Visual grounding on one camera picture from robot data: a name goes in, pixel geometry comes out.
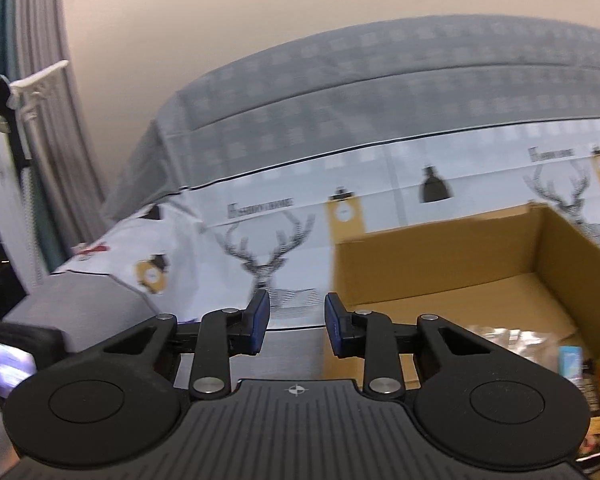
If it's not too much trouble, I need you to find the dark brown snack packet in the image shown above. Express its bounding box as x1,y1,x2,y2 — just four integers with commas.
580,359,600,417

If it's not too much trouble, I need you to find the grey curtain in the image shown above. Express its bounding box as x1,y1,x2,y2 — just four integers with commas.
0,0,108,286

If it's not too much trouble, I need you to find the black clamp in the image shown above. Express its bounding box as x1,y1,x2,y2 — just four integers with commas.
0,75,34,172

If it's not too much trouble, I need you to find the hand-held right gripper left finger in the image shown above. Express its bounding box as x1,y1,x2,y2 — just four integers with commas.
100,288,272,402

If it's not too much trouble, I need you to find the white plastic rack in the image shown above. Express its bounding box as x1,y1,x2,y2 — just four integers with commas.
9,59,72,109

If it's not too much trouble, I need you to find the brown cardboard box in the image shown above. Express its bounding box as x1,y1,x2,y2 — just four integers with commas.
325,202,600,473

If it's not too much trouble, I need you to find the light blue snack packet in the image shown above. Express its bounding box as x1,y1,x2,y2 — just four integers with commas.
558,345,586,392

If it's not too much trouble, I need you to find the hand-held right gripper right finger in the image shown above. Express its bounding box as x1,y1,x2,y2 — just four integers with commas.
324,291,491,402

